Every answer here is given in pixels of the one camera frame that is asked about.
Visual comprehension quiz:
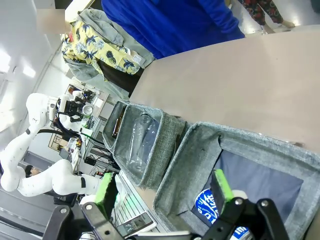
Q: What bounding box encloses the clear plastic bottle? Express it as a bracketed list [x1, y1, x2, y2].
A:
[125, 113, 161, 176]

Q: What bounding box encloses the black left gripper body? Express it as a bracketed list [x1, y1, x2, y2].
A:
[65, 99, 85, 116]

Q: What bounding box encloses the metal equipment shelf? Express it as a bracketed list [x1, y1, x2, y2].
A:
[48, 83, 120, 177]

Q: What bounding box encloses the grey fabric basket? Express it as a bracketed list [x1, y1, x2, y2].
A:
[152, 121, 320, 240]
[112, 103, 188, 190]
[101, 99, 130, 154]

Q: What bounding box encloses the person in floral trousers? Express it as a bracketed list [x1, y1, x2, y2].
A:
[237, 0, 296, 35]

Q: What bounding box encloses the ribbed aluminium mounting platform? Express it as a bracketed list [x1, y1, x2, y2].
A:
[109, 172, 167, 235]

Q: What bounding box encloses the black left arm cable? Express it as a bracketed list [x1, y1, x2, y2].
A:
[36, 116, 85, 142]

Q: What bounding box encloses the person in yellow pineapple shirt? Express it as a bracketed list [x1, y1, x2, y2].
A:
[36, 8, 156, 101]

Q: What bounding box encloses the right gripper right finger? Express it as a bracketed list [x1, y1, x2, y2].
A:
[204, 169, 291, 240]

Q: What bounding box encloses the silver metal can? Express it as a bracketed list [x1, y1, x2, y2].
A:
[81, 104, 94, 117]

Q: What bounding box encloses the brown glass bottle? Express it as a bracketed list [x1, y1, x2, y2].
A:
[111, 106, 127, 140]

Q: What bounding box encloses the blue printed can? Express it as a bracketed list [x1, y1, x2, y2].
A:
[191, 188, 251, 240]

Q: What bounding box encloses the person in black shirt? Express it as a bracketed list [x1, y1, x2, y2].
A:
[24, 164, 43, 179]

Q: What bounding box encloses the person in blue top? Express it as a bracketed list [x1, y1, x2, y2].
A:
[101, 0, 246, 61]

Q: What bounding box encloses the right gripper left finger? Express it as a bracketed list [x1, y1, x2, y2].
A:
[44, 172, 141, 240]

